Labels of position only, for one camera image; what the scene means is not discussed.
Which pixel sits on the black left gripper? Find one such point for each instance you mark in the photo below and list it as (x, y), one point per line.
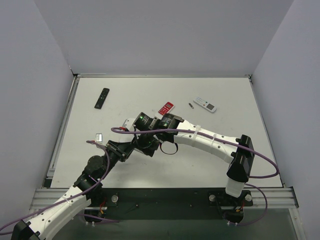
(116, 151)

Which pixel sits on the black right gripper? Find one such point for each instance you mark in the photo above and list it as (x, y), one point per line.
(138, 120)

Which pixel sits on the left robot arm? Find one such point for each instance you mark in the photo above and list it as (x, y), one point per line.
(45, 223)

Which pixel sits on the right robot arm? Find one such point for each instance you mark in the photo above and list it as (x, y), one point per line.
(235, 151)

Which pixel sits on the red and white remote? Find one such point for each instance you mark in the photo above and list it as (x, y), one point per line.
(166, 108)

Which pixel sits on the black slim remote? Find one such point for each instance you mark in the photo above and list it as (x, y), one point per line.
(101, 99)

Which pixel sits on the white remote with orange button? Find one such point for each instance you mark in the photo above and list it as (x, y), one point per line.
(204, 104)

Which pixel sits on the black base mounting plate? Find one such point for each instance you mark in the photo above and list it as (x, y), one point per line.
(209, 203)

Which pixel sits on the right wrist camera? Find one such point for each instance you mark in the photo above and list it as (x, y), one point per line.
(128, 125)

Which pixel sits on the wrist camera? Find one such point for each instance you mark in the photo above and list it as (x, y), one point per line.
(128, 125)
(99, 138)

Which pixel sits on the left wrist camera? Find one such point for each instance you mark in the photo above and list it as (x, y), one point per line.
(99, 138)

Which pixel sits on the aluminium frame rail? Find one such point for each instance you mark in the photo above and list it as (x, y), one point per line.
(277, 198)

